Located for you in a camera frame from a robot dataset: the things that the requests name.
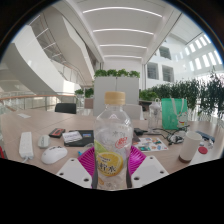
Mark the black and red case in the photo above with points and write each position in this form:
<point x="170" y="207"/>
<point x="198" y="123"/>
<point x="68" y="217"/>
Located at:
<point x="57" y="132"/>

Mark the white computer mouse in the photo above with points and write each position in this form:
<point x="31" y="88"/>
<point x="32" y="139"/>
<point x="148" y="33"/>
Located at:
<point x="54" y="154"/>

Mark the green tote bag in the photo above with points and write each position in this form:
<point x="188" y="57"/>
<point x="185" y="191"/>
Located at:
<point x="174" y="114"/>

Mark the white power strip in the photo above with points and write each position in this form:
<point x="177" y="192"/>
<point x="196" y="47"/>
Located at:
<point x="26" y="144"/>

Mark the clear lemon drink bottle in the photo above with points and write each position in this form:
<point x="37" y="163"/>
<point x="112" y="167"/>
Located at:
<point x="111" y="143"/>

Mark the black notebook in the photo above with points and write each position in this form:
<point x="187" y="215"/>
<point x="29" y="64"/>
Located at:
<point x="87" y="137"/>

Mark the clear lidded tumbler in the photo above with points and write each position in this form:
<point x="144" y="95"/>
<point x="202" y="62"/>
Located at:
<point x="154" y="115"/>

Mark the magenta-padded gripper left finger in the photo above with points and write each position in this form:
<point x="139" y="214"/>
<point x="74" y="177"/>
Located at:
<point x="74" y="170"/>

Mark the white planter with green plants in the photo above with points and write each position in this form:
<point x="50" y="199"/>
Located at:
<point x="115" y="90"/>

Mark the white cup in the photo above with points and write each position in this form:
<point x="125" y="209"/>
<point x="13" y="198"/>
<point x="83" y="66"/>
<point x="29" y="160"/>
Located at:
<point x="189" y="146"/>

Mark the colourful printed mouse pad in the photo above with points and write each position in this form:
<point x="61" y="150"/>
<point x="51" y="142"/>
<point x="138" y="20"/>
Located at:
<point x="150" y="144"/>

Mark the black office chair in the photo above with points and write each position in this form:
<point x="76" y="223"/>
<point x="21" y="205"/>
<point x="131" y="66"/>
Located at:
<point x="65" y="107"/>

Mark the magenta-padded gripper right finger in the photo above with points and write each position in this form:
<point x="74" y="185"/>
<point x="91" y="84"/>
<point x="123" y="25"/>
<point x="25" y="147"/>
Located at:
<point x="148" y="169"/>

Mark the black power adapter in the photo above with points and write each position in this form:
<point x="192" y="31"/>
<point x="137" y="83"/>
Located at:
<point x="138" y="131"/>

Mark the small grey computer mouse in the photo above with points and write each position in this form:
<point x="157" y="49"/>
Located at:
<point x="43" y="141"/>

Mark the row of green trees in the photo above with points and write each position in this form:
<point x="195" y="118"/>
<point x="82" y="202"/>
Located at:
<point x="190" y="93"/>

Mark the ceiling light strips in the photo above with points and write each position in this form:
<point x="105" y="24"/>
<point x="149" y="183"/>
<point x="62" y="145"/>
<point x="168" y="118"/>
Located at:
<point x="123" y="31"/>

